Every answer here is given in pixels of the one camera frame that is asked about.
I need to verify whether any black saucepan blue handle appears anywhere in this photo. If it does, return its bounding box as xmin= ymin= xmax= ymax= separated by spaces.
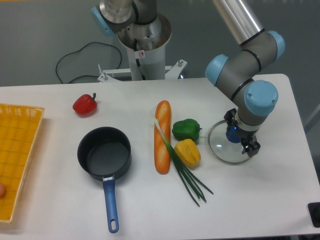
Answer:
xmin=77 ymin=126 xmax=132 ymax=234

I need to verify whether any black cable on floor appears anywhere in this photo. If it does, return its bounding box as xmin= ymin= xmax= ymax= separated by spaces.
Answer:
xmin=55 ymin=41 xmax=123 ymax=85

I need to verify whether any black device at table edge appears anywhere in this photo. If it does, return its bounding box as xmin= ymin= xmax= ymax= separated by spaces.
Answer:
xmin=307 ymin=202 xmax=320 ymax=228

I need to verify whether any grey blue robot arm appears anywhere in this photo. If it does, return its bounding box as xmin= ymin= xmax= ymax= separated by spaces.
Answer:
xmin=91 ymin=0 xmax=285 ymax=158

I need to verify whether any yellow bell pepper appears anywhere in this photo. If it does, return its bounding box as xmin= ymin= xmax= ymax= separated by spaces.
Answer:
xmin=174 ymin=138 xmax=201 ymax=169

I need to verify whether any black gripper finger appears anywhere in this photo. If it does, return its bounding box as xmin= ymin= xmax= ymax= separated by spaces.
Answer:
xmin=223 ymin=108 xmax=238 ymax=130
xmin=241 ymin=136 xmax=261 ymax=157

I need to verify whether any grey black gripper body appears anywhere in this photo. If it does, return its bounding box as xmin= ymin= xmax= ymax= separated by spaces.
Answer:
xmin=231 ymin=118 xmax=260 ymax=144

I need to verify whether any glass pot lid blue knob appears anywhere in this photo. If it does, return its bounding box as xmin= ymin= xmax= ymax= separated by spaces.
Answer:
xmin=207 ymin=120 xmax=251 ymax=165

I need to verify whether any red bell pepper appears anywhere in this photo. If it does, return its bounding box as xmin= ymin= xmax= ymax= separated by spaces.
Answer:
xmin=72 ymin=92 xmax=98 ymax=116

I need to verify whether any green onion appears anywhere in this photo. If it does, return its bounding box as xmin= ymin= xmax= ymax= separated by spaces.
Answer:
xmin=154 ymin=116 xmax=214 ymax=207

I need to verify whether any orange baguette bread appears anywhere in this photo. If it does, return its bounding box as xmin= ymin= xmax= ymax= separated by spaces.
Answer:
xmin=153 ymin=100 xmax=173 ymax=175

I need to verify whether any yellow woven basket tray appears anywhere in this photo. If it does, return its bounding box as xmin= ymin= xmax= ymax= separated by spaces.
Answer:
xmin=0 ymin=103 xmax=45 ymax=223

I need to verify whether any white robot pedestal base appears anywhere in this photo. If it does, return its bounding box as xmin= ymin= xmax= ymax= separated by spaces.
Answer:
xmin=96 ymin=12 xmax=189 ymax=83

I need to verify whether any green bell pepper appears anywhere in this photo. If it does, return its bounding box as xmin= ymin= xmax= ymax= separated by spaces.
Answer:
xmin=172 ymin=118 xmax=202 ymax=142

